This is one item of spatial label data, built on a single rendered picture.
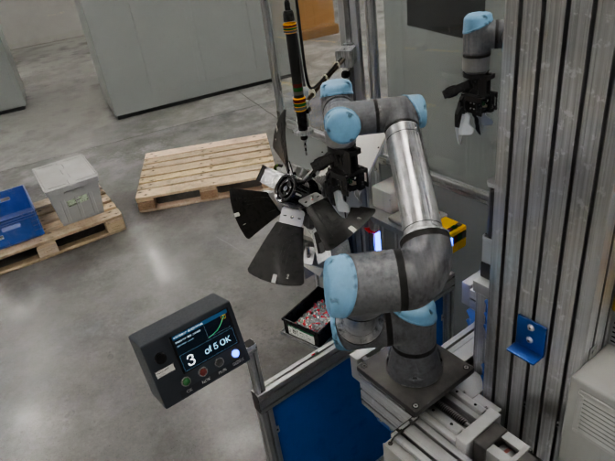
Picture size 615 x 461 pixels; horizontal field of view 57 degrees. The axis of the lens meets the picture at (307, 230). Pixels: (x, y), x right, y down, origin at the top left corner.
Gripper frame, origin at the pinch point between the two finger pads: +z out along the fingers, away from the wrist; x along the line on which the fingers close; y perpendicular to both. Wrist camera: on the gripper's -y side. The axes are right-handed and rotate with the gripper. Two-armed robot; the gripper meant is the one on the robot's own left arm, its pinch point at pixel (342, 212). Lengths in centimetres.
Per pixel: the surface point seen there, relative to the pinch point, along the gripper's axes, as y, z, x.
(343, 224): -30.2, 26.3, 23.0
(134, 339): -17, 19, -57
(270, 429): -13, 75, -28
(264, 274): -53, 48, 1
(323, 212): -40, 25, 22
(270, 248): -56, 40, 7
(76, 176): -337, 97, 2
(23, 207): -387, 126, -37
